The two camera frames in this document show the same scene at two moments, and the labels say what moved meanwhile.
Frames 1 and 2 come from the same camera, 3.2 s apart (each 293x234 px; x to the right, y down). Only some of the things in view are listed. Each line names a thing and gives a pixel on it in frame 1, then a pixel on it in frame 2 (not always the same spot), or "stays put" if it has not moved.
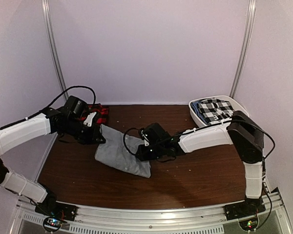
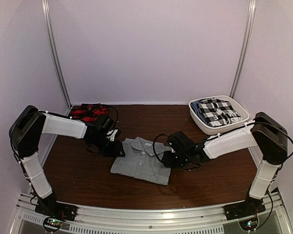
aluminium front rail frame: x=209 y=220 stays put
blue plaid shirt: x=195 y=106 stays put
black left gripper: x=94 y=133 to x=115 y=151
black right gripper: x=143 y=157 to x=168 y=161
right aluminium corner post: x=251 y=17 stays put
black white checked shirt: x=215 y=110 stays put
